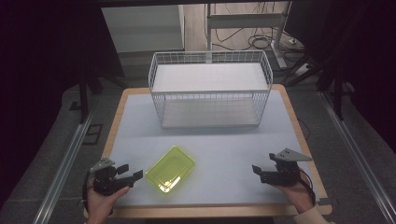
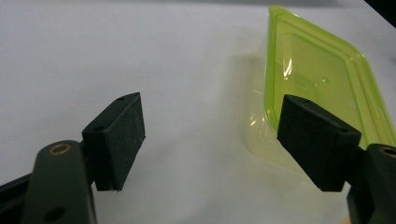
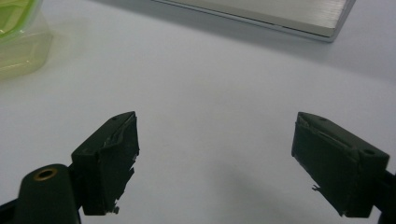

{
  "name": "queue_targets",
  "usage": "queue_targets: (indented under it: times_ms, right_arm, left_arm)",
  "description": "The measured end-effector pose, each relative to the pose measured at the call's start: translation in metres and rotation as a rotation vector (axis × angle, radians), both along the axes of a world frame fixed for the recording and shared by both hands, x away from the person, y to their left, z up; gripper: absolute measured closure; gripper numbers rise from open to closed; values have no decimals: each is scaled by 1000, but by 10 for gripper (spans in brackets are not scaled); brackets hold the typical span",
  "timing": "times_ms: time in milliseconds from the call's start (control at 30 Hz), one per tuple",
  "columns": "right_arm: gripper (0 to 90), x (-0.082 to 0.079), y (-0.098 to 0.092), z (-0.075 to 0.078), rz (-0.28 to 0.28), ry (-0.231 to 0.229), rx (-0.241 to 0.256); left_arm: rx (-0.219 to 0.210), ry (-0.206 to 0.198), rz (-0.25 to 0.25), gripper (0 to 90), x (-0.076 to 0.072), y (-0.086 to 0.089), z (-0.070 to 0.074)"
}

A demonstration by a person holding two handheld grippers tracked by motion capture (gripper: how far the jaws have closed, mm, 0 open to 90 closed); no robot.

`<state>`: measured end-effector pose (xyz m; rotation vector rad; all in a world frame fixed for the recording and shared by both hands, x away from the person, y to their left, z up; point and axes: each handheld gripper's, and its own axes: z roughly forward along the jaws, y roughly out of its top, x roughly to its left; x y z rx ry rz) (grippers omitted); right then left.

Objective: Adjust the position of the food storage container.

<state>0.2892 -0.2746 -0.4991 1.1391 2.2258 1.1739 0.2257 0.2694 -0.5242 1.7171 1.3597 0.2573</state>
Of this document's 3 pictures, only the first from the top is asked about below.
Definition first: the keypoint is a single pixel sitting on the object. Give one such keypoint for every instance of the black tripod stand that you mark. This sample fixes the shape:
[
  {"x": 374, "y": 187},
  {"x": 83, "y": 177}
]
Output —
[
  {"x": 337, "y": 90},
  {"x": 83, "y": 93}
]

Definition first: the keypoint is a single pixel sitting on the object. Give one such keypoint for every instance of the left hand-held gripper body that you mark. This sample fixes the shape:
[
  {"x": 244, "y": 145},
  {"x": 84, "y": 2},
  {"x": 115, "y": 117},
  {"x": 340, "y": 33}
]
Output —
[{"x": 106, "y": 183}]

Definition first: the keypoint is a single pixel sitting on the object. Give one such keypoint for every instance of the white power strip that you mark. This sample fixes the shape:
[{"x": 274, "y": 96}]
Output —
[{"x": 301, "y": 69}]

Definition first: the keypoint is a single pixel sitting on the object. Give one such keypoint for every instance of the white metal stand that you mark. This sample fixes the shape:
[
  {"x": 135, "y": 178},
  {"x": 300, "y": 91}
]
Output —
[{"x": 246, "y": 20}]

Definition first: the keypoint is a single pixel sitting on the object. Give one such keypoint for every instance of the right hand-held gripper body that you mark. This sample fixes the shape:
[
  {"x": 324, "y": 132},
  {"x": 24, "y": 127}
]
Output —
[{"x": 285, "y": 175}]

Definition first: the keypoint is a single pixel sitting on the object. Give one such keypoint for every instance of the yellow-green plastic tray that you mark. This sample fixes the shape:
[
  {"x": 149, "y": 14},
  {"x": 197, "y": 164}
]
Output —
[{"x": 170, "y": 169}]

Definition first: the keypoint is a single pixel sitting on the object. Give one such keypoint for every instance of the white cabinet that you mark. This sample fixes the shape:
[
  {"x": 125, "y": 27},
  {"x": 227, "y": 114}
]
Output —
[{"x": 143, "y": 28}]

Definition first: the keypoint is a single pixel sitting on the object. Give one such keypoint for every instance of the aluminium floor rail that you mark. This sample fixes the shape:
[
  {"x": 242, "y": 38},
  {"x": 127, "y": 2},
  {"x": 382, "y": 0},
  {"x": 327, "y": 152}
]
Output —
[
  {"x": 358, "y": 155},
  {"x": 62, "y": 171}
]

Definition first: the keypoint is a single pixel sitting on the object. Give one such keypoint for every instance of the dark floor socket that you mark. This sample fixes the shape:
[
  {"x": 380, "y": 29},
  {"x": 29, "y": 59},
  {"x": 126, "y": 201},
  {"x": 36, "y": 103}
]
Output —
[{"x": 92, "y": 134}]

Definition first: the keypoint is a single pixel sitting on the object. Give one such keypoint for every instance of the person's right hand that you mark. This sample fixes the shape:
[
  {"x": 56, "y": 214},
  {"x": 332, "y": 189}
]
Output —
[{"x": 300, "y": 196}]

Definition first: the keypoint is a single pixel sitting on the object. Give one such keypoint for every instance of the person's left hand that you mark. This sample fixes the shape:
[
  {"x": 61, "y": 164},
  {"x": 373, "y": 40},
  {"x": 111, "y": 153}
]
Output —
[{"x": 99, "y": 207}]

